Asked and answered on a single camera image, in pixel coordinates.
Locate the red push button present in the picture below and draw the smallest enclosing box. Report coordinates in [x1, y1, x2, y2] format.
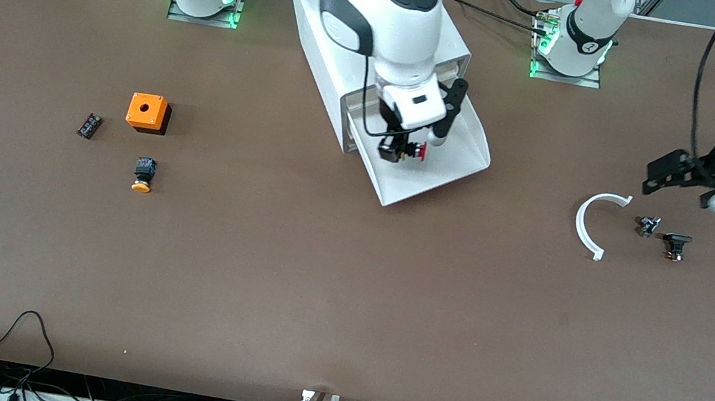
[381, 136, 430, 167]

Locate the white drawer cabinet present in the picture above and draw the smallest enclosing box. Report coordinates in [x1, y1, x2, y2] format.
[262, 0, 479, 169]

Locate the orange push button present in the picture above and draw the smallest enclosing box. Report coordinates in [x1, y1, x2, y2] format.
[130, 155, 159, 195]

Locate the small black grey component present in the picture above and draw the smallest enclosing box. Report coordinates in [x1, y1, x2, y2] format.
[636, 213, 662, 239]

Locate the white curved plastic arc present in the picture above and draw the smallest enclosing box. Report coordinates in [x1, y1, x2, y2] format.
[570, 188, 634, 265]

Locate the orange box with hole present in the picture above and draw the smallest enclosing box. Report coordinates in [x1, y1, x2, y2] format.
[124, 91, 174, 137]

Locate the small black terminal block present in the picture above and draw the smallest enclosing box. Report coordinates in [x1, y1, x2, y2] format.
[76, 111, 105, 141]

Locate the black switch component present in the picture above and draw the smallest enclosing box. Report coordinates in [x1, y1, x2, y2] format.
[660, 232, 693, 263]

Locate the black cable to base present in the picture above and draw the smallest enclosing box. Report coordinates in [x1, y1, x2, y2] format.
[435, 0, 556, 37]

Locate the black looped cable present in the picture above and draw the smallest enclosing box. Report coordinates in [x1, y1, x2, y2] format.
[0, 306, 62, 390]

